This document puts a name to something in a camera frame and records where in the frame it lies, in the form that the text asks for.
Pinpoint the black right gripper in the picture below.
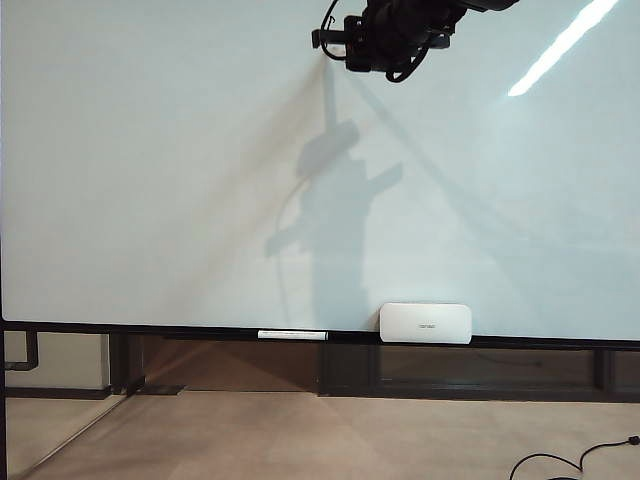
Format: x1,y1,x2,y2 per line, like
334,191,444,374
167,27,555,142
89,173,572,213
310,0,471,74

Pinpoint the large white whiteboard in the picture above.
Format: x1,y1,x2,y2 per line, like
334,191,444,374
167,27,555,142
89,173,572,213
0,0,640,346

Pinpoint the white marker pen black cap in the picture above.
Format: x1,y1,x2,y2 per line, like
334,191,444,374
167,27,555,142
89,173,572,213
257,329,331,343

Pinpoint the white rectangular board eraser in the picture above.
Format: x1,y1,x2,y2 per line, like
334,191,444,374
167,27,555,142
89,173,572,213
378,302,475,346

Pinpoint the black bent pipe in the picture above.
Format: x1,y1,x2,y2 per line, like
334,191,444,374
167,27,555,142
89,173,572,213
4,329,41,373

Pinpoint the black whiteboard tray rail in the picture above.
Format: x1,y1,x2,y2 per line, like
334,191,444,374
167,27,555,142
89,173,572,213
0,319,640,352

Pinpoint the black floor cable with plug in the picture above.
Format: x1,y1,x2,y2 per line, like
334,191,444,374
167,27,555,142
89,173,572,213
509,435,640,480

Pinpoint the black vertical post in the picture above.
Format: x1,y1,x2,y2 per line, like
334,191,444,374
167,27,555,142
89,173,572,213
0,323,9,480

